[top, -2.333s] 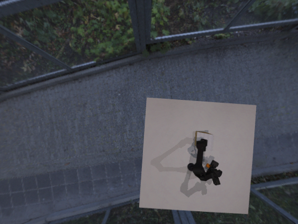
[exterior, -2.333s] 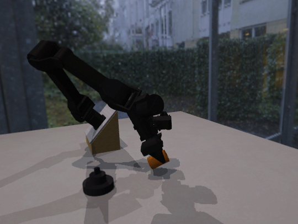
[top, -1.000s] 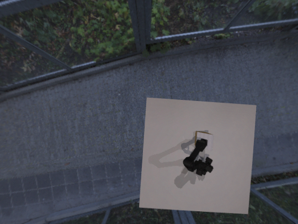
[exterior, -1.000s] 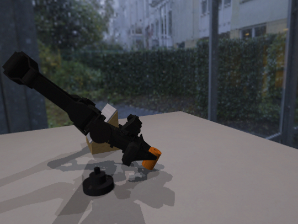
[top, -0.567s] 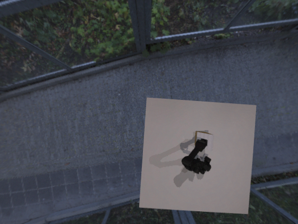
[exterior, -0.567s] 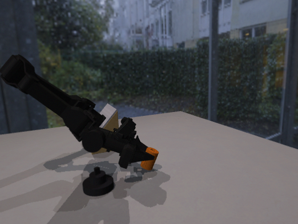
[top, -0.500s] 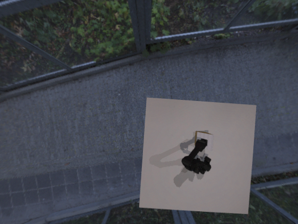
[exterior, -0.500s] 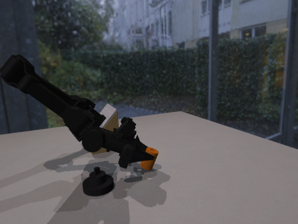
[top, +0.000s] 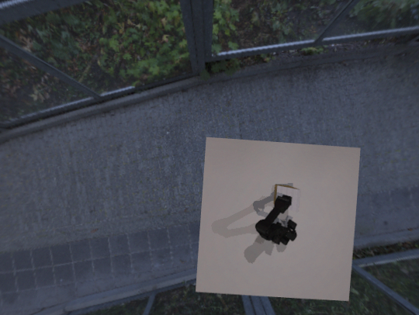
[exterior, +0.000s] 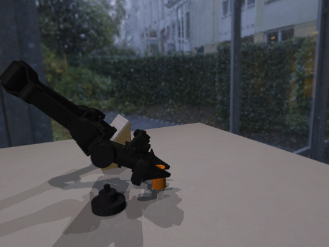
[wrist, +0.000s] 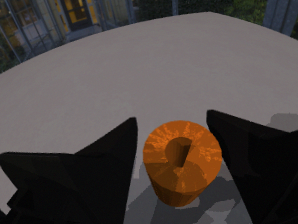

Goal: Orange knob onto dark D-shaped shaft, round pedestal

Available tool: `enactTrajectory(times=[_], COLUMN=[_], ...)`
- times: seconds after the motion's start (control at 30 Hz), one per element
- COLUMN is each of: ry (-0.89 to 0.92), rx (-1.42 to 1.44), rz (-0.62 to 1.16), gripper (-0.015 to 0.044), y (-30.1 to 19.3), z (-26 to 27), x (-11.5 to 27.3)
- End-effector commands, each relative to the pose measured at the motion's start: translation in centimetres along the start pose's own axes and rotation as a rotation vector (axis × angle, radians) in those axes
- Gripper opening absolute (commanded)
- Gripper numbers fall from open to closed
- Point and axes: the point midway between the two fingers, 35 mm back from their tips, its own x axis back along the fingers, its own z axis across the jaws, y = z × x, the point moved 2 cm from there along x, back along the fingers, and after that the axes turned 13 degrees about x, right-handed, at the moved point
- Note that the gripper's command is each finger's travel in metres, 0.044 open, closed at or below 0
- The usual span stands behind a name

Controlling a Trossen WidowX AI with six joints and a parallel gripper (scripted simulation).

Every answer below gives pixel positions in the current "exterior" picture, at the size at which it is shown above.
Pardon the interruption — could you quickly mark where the black round pedestal with short shaft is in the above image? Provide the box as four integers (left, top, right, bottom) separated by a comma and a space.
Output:
91, 184, 126, 217

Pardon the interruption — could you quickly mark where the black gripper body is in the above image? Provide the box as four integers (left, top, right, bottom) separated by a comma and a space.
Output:
115, 144, 150, 186

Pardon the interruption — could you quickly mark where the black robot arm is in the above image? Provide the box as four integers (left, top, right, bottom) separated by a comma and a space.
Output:
0, 60, 150, 169

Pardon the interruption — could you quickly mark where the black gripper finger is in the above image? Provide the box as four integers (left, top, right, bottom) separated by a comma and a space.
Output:
147, 148, 170, 170
142, 158, 171, 182

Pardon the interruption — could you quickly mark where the orange knob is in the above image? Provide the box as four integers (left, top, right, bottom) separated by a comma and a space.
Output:
152, 165, 166, 190

